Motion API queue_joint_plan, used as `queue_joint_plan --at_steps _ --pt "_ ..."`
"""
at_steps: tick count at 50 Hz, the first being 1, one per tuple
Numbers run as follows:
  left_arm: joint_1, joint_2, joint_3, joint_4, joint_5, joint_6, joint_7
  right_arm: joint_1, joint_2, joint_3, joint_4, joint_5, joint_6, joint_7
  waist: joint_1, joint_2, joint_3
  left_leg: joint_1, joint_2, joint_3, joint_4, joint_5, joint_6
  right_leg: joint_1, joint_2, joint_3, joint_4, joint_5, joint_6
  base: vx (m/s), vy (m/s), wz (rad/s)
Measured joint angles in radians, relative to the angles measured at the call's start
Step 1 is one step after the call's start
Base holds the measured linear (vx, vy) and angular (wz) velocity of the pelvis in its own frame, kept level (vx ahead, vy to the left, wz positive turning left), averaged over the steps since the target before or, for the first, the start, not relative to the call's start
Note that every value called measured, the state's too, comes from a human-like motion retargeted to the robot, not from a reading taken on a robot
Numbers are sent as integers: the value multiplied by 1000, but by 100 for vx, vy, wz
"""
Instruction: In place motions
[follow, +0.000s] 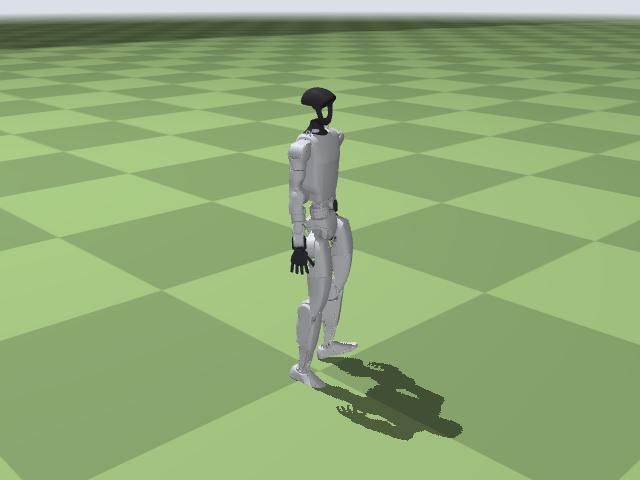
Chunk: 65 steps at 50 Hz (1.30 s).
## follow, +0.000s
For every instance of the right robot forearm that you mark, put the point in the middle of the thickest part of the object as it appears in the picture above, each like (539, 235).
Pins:
(297, 212)

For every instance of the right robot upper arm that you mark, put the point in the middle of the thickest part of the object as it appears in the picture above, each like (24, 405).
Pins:
(299, 153)

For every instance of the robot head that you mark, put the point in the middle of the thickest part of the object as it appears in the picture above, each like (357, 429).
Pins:
(319, 98)

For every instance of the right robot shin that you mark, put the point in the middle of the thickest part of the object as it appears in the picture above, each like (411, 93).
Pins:
(308, 331)

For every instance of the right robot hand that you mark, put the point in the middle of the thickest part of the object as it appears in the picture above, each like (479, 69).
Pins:
(299, 258)

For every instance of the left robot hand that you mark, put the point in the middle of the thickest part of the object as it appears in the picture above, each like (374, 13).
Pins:
(335, 208)

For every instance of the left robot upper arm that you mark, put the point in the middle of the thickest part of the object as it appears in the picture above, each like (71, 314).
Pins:
(340, 134)

